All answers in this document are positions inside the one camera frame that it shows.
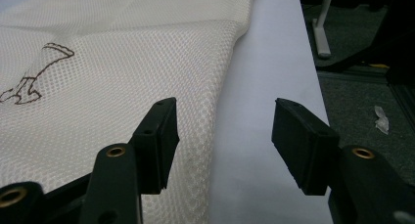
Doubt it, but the crumpled white wrapper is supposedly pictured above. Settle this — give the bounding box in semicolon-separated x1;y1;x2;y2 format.
374;105;391;136

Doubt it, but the white mesh laundry bag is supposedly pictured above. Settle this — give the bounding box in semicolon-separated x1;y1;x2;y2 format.
0;0;258;224

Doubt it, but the white metal stand leg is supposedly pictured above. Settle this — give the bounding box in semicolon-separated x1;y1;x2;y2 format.
311;0;337;60

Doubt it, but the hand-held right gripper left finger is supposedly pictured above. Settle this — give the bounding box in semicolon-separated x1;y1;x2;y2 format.
79;97;181;224

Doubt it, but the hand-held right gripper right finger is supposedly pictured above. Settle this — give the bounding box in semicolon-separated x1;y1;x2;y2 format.
270;98;415;224

